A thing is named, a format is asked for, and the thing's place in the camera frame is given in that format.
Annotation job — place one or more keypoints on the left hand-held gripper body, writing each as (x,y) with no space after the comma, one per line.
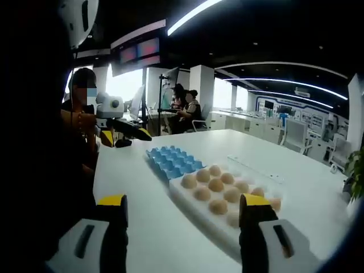
(106,109)

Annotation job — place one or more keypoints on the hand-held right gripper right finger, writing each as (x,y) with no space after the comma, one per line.
(295,256)

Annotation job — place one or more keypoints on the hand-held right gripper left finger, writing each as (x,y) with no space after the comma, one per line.
(85,256)

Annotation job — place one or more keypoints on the blue egg tray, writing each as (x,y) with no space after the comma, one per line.
(173,159)

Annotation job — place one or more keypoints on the group of brown eggs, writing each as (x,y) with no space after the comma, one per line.
(216,185)

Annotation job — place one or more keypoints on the white egg tray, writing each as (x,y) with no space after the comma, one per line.
(199,216)

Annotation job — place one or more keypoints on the clear plastic tray lid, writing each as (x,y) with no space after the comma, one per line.
(256,168)

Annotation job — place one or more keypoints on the person's left hand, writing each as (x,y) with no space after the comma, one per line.
(90,125)

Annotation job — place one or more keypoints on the small black object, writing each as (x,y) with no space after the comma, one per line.
(123,143)

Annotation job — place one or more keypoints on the desktop computer monitor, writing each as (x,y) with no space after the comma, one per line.
(137,102)

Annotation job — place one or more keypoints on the black tripod stand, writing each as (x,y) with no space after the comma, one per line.
(162,108)

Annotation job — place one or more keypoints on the person's head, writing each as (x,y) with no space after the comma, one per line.
(82,75)

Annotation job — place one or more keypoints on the person's dark clothing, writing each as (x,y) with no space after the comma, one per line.
(57,170)

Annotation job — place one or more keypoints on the hanging display screens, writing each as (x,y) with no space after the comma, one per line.
(139,52)

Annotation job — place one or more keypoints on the grey office chair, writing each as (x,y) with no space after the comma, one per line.
(203,118)

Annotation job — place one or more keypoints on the white table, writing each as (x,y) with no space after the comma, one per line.
(159,227)

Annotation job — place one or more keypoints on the white square pillar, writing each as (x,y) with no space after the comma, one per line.
(202,85)

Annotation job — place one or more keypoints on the white worn device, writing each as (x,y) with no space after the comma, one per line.
(74,20)

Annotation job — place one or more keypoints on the small white desk object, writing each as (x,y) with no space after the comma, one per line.
(333,168)

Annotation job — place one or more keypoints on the green potted plant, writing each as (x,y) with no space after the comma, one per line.
(357,173)

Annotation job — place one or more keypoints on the white low cabinets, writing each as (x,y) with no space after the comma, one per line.
(244,122)

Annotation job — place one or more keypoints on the white mesh chair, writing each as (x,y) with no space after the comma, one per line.
(295,132)

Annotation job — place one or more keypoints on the long ceiling light strip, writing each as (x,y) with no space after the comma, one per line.
(193,14)

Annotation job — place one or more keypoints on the curved ceiling light strip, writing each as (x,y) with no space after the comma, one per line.
(287,83)

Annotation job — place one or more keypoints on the blue white display wall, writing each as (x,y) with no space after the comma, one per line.
(301,113)

